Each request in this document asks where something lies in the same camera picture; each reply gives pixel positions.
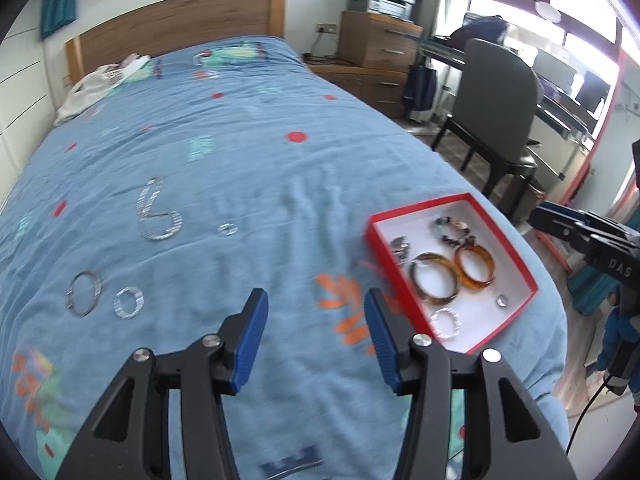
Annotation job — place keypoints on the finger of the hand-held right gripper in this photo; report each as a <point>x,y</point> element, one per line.
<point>565,210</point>
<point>560,232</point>

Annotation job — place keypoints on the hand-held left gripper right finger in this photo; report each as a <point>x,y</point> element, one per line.
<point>382,345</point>

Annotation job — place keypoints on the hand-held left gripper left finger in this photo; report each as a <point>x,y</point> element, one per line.
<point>250,342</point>

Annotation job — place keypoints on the red cardboard box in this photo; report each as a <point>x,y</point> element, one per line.
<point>505,260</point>

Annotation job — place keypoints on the dark brown bangle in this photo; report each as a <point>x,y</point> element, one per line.
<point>413,277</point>

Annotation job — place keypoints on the amber bangle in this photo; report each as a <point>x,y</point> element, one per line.
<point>456,267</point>

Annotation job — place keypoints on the person's right hand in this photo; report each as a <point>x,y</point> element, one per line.
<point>614,332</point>

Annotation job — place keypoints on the glass desk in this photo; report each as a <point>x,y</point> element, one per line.
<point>560,110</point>

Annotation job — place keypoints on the computer monitor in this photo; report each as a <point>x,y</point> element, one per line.
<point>592,92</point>

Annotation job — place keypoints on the grey chair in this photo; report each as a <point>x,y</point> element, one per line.
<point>495,90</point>

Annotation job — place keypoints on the dark blue hanging bag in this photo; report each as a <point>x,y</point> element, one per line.
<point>420,92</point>

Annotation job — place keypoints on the thin silver bangle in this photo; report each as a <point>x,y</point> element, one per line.
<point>69,296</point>

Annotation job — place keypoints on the blue printed blanket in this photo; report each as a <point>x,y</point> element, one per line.
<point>250,150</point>

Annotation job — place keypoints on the dark backpack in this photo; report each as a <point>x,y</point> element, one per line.
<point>480,30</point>

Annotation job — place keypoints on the low wooden nightstand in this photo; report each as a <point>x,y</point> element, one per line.
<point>370,87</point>

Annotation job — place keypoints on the wooden drawer chest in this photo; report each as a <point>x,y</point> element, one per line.
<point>380,42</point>

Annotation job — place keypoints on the grey printer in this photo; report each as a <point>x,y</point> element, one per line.
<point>380,2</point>

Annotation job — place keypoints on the white garment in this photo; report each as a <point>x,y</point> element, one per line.
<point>90,90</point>

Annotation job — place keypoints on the wooden headboard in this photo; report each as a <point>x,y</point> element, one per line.
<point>175,20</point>

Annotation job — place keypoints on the white wardrobe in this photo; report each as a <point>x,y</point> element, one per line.
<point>20,85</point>

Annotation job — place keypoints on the teal curtain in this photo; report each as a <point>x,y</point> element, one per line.
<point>57,2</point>

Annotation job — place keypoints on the wall socket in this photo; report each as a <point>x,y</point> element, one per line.
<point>326,27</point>

